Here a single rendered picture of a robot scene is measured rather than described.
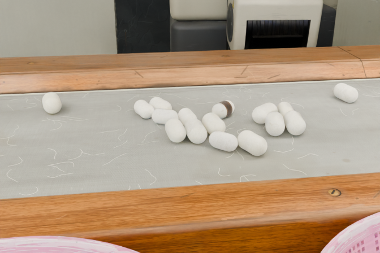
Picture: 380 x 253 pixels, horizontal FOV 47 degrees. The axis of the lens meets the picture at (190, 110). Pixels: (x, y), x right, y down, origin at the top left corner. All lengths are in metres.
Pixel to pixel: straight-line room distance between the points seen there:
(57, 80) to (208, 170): 0.31
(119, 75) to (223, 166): 0.27
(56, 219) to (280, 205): 0.16
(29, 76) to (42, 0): 2.00
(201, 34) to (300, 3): 0.39
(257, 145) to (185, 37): 1.00
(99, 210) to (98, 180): 0.09
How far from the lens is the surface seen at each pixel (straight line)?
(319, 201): 0.34
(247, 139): 0.44
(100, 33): 2.61
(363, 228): 0.32
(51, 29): 2.66
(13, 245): 0.31
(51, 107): 0.56
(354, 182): 0.37
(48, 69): 0.67
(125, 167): 0.43
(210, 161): 0.43
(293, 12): 1.14
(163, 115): 0.50
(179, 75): 0.64
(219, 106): 0.52
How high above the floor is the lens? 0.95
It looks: 22 degrees down
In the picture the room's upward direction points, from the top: straight up
